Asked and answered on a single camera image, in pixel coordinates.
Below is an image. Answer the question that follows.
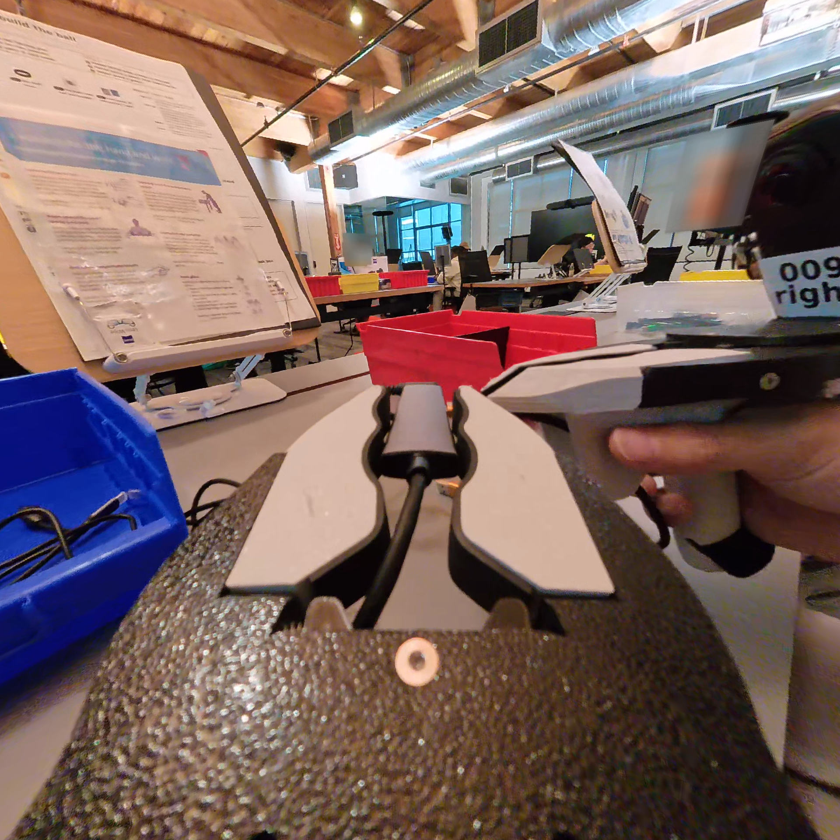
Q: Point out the silver ventilation duct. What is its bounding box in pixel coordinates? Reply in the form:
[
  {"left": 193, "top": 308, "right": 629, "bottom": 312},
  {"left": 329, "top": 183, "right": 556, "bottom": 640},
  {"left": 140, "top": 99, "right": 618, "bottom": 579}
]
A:
[
  {"left": 307, "top": 0, "right": 697, "bottom": 165},
  {"left": 416, "top": 33, "right": 840, "bottom": 188}
]

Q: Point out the blue parts bin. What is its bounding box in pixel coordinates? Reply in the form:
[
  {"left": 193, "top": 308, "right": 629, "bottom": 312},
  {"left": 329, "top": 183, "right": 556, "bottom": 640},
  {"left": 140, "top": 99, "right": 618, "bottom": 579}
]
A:
[{"left": 0, "top": 367, "right": 190, "bottom": 685}]

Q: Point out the thin black cable silver plug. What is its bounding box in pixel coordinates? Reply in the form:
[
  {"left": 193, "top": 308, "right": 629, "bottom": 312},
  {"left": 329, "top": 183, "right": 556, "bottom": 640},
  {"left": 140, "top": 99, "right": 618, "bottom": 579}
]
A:
[{"left": 0, "top": 489, "right": 140, "bottom": 586}]

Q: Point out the black computer monitor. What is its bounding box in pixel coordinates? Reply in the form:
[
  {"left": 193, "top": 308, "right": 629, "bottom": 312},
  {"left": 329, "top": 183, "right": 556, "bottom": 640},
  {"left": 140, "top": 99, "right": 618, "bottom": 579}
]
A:
[{"left": 528, "top": 206, "right": 596, "bottom": 261}]

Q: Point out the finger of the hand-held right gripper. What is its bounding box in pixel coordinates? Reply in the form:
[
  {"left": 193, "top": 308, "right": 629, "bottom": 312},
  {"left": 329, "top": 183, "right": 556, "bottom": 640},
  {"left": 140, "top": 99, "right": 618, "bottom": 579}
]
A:
[
  {"left": 507, "top": 344, "right": 752, "bottom": 378},
  {"left": 481, "top": 367, "right": 647, "bottom": 417}
]

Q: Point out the instruction sheet on stand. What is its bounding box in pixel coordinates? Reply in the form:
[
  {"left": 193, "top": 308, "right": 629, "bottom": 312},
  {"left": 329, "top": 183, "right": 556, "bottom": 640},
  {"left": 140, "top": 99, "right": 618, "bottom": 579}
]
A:
[{"left": 0, "top": 13, "right": 324, "bottom": 432}]

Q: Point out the long office desk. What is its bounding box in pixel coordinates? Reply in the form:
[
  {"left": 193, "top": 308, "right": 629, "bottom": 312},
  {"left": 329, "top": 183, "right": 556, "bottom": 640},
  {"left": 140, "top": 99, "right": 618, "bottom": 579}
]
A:
[
  {"left": 462, "top": 276, "right": 614, "bottom": 290},
  {"left": 314, "top": 283, "right": 444, "bottom": 306}
]

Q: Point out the clear plastic storage box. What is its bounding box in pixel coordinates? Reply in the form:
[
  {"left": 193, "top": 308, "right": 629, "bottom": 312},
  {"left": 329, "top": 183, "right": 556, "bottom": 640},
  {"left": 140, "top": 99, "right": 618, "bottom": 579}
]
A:
[{"left": 617, "top": 282, "right": 778, "bottom": 332}]

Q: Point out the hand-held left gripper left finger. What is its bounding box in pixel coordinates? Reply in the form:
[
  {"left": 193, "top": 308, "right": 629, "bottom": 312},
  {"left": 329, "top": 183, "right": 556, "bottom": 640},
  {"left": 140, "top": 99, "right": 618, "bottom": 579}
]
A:
[{"left": 224, "top": 386, "right": 393, "bottom": 610}]

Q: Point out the red divided parts bin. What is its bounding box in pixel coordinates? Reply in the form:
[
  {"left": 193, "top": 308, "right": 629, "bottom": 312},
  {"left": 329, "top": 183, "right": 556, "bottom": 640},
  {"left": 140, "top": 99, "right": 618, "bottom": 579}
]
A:
[{"left": 356, "top": 310, "right": 598, "bottom": 404}]

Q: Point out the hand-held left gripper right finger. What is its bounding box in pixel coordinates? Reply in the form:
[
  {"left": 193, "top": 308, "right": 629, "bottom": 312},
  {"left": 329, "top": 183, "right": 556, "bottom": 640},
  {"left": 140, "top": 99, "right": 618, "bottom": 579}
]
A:
[{"left": 448, "top": 386, "right": 618, "bottom": 613}]

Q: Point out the wooden document stand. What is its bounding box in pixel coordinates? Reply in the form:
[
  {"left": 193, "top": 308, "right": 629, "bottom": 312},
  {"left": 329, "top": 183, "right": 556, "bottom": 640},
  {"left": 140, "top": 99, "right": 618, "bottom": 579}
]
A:
[{"left": 551, "top": 138, "right": 651, "bottom": 309}]

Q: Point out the person's right hand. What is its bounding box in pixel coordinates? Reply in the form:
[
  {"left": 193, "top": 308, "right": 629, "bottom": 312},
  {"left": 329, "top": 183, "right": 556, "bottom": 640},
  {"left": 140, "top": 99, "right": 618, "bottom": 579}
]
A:
[{"left": 608, "top": 397, "right": 840, "bottom": 560}]

